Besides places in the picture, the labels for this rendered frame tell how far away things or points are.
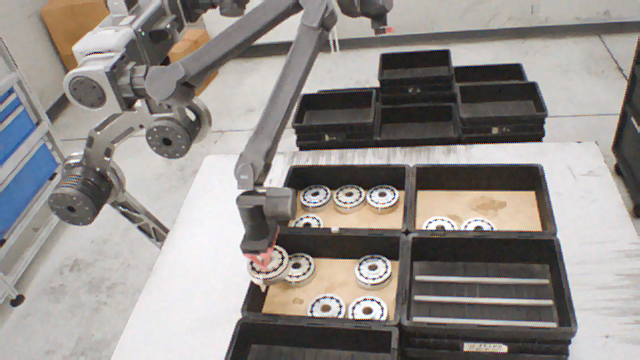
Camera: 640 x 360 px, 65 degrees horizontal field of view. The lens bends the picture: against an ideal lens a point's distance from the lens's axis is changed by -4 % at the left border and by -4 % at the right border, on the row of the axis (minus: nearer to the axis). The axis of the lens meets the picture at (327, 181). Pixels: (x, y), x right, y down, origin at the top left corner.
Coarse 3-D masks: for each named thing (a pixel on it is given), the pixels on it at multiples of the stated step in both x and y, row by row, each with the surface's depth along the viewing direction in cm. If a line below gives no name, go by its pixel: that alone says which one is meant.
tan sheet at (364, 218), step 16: (368, 192) 172; (400, 192) 170; (368, 208) 166; (400, 208) 164; (288, 224) 166; (336, 224) 163; (352, 224) 162; (368, 224) 161; (384, 224) 160; (400, 224) 159
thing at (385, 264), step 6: (366, 258) 146; (372, 258) 146; (378, 258) 146; (384, 258) 145; (360, 264) 145; (384, 264) 144; (390, 264) 143; (360, 270) 144; (384, 270) 142; (390, 270) 142; (360, 276) 142; (366, 276) 141; (372, 276) 141; (378, 276) 141; (384, 276) 140; (366, 282) 140; (372, 282) 140; (378, 282) 140
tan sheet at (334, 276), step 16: (320, 272) 149; (336, 272) 148; (352, 272) 147; (272, 288) 147; (288, 288) 146; (304, 288) 145; (320, 288) 144; (336, 288) 144; (352, 288) 143; (384, 288) 141; (272, 304) 143; (288, 304) 142; (304, 304) 141
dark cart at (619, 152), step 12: (636, 48) 237; (636, 60) 238; (636, 72) 238; (636, 84) 243; (624, 96) 254; (636, 96) 243; (624, 108) 256; (636, 108) 244; (624, 120) 260; (636, 120) 241; (624, 132) 261; (636, 132) 245; (612, 144) 273; (624, 144) 261; (636, 144) 246; (624, 156) 262; (636, 156) 246; (624, 168) 258; (636, 168) 247; (636, 180) 247; (636, 192) 244; (636, 204) 247; (636, 216) 252
